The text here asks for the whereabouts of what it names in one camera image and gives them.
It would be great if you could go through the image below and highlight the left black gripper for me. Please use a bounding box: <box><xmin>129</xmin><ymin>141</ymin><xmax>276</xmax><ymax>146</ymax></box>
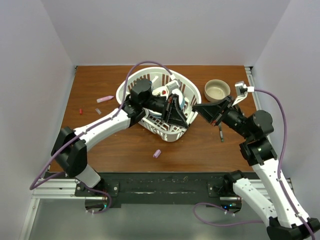
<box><xmin>141</xmin><ymin>92</ymin><xmax>190</xmax><ymax>126</ymax></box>

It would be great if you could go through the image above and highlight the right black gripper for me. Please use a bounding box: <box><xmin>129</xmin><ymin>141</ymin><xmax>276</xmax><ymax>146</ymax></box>
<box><xmin>190</xmin><ymin>96</ymin><xmax>251</xmax><ymax>140</ymax></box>

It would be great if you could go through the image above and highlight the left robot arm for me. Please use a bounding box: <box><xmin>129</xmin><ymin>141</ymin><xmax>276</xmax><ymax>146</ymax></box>
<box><xmin>51</xmin><ymin>79</ymin><xmax>189</xmax><ymax>196</ymax></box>

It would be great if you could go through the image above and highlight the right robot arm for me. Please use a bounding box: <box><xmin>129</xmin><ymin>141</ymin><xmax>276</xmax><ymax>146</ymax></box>
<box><xmin>192</xmin><ymin>96</ymin><xmax>320</xmax><ymax>240</ymax></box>

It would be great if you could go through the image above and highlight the pink highlighter pen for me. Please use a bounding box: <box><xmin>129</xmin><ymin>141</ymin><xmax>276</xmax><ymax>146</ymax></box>
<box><xmin>96</xmin><ymin>95</ymin><xmax>114</xmax><ymax>103</ymax></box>

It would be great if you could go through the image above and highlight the white plastic dish basket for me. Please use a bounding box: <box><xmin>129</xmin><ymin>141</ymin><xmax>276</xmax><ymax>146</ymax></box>
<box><xmin>115</xmin><ymin>66</ymin><xmax>202</xmax><ymax>142</ymax></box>

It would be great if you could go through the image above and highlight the beige ceramic bowl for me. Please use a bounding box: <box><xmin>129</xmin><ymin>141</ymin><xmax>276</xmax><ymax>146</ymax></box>
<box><xmin>204</xmin><ymin>79</ymin><xmax>231</xmax><ymax>103</ymax></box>

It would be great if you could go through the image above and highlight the watermelon pattern plate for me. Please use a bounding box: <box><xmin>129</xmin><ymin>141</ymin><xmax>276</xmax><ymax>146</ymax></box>
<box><xmin>149</xmin><ymin>86</ymin><xmax>185</xmax><ymax>118</ymax></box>

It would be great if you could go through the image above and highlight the purple highlighter cap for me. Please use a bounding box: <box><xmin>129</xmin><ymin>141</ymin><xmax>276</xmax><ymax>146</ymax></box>
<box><xmin>153</xmin><ymin>149</ymin><xmax>162</xmax><ymax>158</ymax></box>

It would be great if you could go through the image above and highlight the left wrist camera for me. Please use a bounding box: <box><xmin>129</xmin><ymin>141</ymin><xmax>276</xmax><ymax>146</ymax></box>
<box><xmin>165</xmin><ymin>79</ymin><xmax>182</xmax><ymax>95</ymax></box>

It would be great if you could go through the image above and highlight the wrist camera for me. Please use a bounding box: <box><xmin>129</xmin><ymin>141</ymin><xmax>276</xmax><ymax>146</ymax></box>
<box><xmin>165</xmin><ymin>79</ymin><xmax>182</xmax><ymax>95</ymax></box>
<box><xmin>232</xmin><ymin>81</ymin><xmax>255</xmax><ymax>106</ymax></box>

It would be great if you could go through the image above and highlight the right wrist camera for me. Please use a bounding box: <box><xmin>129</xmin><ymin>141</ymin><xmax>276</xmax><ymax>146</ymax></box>
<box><xmin>232</xmin><ymin>81</ymin><xmax>255</xmax><ymax>106</ymax></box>

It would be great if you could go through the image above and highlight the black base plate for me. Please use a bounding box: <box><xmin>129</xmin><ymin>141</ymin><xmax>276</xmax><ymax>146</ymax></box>
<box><xmin>74</xmin><ymin>171</ymin><xmax>266</xmax><ymax>209</ymax></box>

